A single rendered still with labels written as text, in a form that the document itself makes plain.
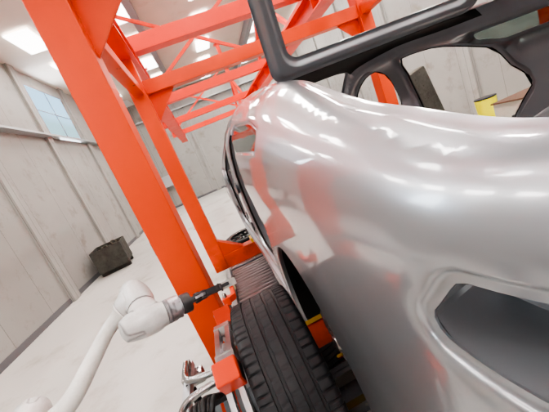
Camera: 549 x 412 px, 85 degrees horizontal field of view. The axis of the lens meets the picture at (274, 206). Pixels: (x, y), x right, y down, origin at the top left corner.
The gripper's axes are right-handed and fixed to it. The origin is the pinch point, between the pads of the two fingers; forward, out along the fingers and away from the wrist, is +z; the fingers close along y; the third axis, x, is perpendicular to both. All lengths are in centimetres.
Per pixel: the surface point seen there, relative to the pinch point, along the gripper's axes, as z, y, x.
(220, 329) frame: -9.9, -0.8, -14.6
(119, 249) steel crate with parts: 37, -765, 249
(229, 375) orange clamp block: -19.9, 25.7, -25.7
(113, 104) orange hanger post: -16, 4, 91
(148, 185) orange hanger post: -12, -11, 57
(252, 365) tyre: -12.6, 25.9, -26.9
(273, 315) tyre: 1.1, 24.4, -17.6
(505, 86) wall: 919, -115, 163
